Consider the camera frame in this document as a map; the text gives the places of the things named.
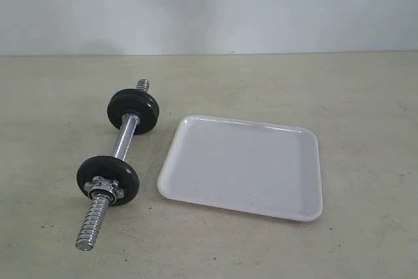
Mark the white rectangular plastic tray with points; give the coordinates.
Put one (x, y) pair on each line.
(254, 167)

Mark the chrome star collar nut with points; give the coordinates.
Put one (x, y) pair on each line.
(101, 185)

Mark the black weight plate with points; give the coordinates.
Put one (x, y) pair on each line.
(110, 168)
(148, 115)
(135, 95)

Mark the chrome threaded dumbbell bar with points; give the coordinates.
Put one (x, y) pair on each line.
(89, 231)

